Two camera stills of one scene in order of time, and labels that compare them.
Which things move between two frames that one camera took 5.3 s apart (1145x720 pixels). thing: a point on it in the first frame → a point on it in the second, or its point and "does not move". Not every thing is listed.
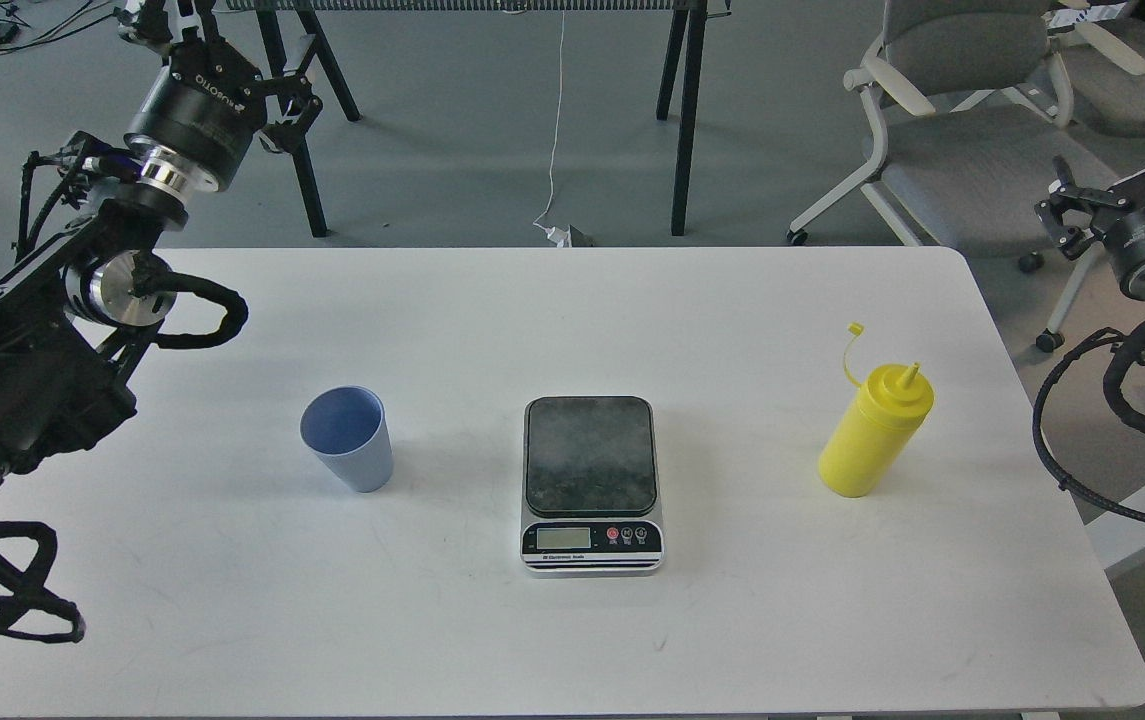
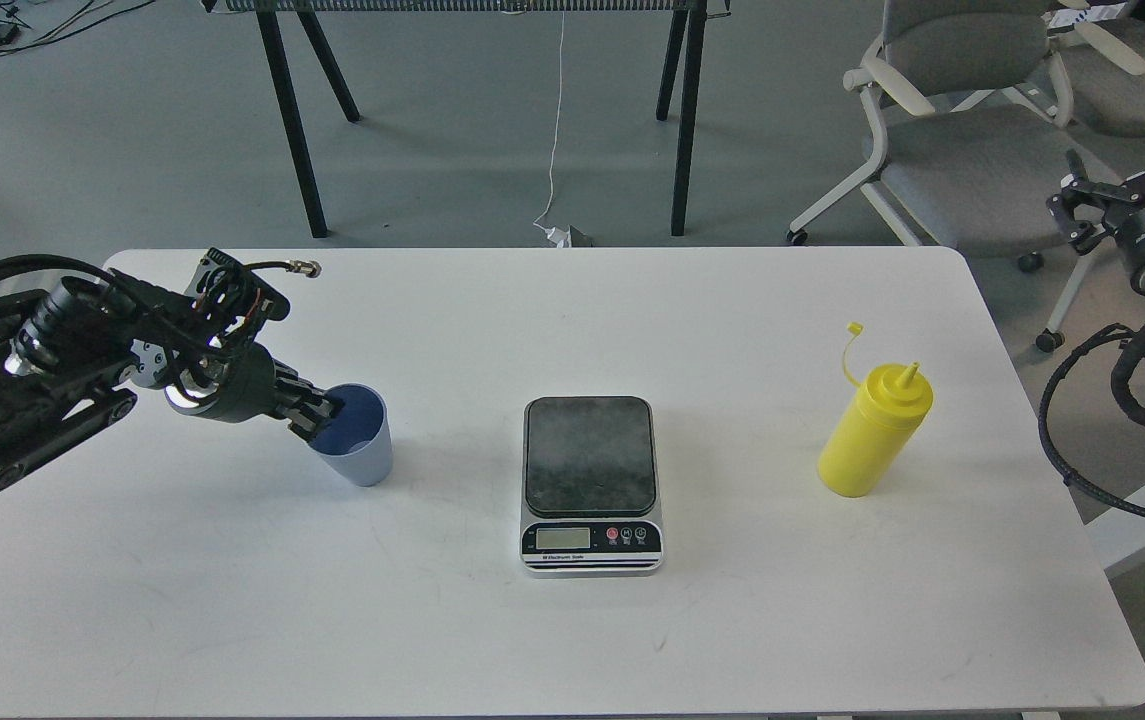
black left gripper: [198, 116] → [216, 371]
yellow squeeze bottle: [869, 442] does not move
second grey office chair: [1125, 72] does not move
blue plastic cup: [346, 429] does not move
